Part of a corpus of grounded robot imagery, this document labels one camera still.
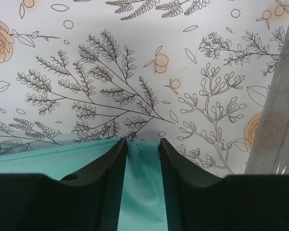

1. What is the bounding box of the floral table mat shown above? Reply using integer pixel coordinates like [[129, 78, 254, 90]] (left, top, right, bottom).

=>
[[0, 0, 289, 176]]

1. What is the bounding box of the clear plastic bin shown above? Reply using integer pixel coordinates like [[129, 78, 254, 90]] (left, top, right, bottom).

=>
[[244, 9, 289, 175]]

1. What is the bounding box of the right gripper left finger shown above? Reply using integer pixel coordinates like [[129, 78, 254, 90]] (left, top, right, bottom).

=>
[[0, 139, 128, 231]]

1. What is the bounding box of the teal t shirt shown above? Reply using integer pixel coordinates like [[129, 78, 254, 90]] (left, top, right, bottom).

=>
[[0, 139, 168, 231]]

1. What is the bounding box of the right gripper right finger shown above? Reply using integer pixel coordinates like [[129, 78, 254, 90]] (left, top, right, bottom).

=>
[[159, 138, 289, 231]]

